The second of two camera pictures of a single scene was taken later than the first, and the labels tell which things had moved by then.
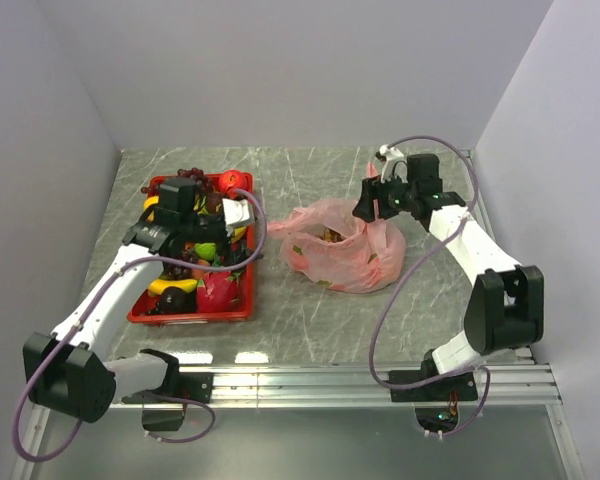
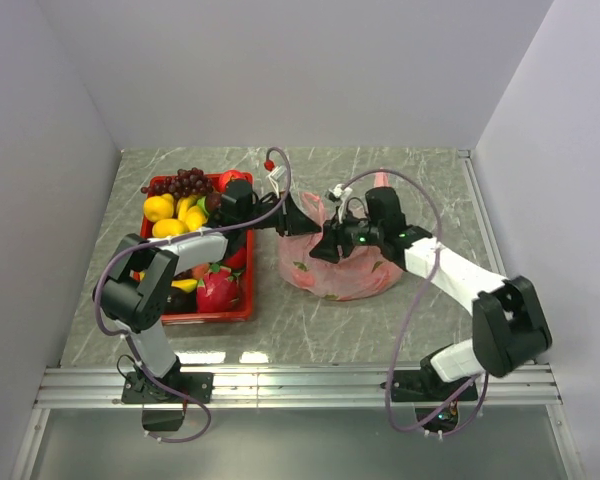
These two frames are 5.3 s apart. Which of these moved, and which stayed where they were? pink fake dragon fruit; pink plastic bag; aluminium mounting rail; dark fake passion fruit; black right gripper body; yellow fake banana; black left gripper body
Moved: black right gripper body; pink plastic bag; black left gripper body
Stayed: pink fake dragon fruit; yellow fake banana; aluminium mounting rail; dark fake passion fruit
